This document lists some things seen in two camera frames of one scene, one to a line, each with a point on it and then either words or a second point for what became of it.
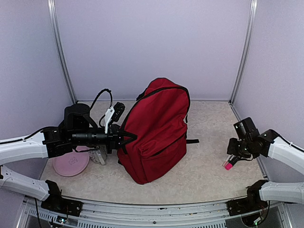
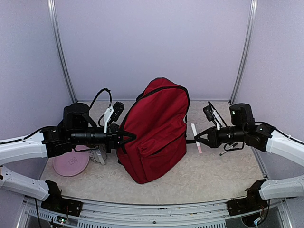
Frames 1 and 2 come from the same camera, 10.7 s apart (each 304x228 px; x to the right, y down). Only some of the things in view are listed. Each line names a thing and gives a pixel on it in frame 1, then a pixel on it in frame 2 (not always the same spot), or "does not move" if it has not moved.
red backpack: x=158 y=116 does not move
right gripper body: x=243 y=150 to x=216 y=142
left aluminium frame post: x=52 y=13 does not move
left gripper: x=114 y=133 does not move
